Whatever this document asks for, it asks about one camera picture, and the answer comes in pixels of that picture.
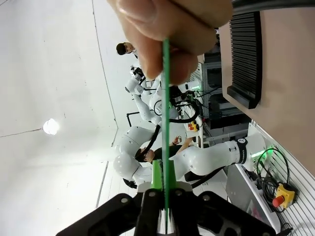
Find long black ribbed tray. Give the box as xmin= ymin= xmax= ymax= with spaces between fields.
xmin=226 ymin=11 xmax=262 ymax=110

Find thick black overhead cable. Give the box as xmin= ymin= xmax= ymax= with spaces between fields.
xmin=232 ymin=0 xmax=277 ymax=12

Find white slatted wall panel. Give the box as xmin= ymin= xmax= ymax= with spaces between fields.
xmin=235 ymin=119 xmax=315 ymax=236

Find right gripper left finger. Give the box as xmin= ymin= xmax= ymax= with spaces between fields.
xmin=56 ymin=159 xmax=165 ymax=236

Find black cable bundle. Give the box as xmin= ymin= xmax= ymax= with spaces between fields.
xmin=254 ymin=147 xmax=290 ymax=197

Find person with black hair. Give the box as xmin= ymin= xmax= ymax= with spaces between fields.
xmin=116 ymin=42 xmax=139 ymax=59

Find green PCB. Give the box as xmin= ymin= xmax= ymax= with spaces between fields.
xmin=160 ymin=36 xmax=172 ymax=236

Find person with glasses black shirt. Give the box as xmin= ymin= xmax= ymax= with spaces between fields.
xmin=134 ymin=144 xmax=198 ymax=165

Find round ceiling lamp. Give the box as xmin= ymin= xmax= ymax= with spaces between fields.
xmin=42 ymin=118 xmax=61 ymax=135

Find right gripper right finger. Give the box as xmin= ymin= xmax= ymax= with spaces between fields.
xmin=168 ymin=159 xmax=276 ymax=236

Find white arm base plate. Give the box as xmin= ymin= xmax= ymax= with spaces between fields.
xmin=247 ymin=121 xmax=267 ymax=173

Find yellow red emergency stop button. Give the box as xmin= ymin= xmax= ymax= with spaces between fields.
xmin=272 ymin=182 xmax=296 ymax=210

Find person's left hand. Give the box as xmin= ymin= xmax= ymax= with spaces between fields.
xmin=106 ymin=0 xmax=234 ymax=86

